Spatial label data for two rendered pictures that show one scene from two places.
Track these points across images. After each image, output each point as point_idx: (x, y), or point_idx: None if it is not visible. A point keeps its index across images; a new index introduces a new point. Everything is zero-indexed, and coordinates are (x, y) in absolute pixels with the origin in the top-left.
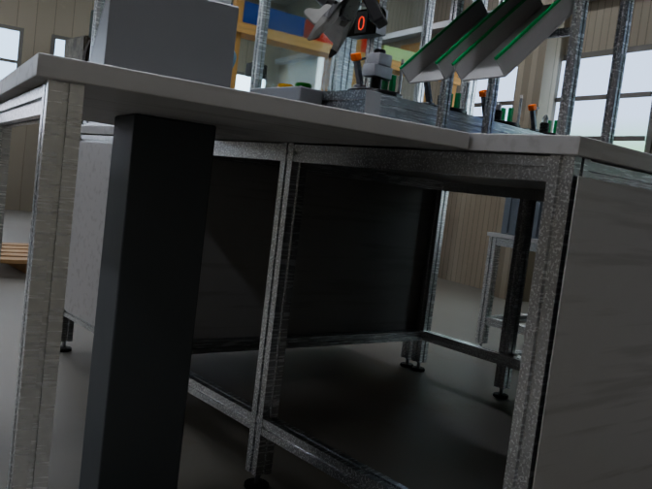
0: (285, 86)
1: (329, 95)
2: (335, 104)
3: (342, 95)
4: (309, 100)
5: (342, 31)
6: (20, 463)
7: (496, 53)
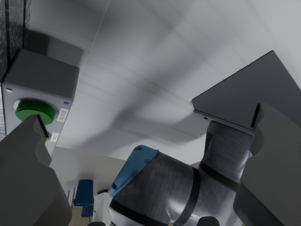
0: (61, 124)
1: (3, 60)
2: (10, 26)
3: (0, 19)
4: (48, 75)
5: (57, 177)
6: None
7: None
